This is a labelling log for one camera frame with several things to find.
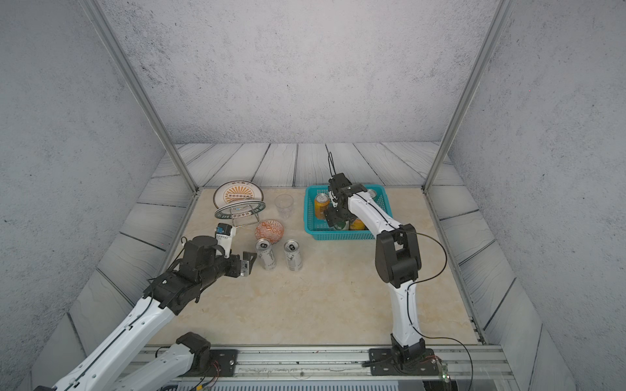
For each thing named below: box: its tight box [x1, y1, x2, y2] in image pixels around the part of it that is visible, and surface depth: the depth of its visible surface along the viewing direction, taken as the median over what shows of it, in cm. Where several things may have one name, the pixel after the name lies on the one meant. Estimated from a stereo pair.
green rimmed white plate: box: [214, 200, 266, 220], surface depth 103 cm
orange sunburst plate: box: [213, 180, 265, 208], surface depth 101 cm
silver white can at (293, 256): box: [283, 238, 304, 273], surface depth 86 cm
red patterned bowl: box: [254, 219, 285, 245], surface depth 104 cm
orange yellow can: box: [314, 192, 330, 220], surface depth 104 cm
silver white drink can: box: [255, 237, 278, 271], surface depth 87 cm
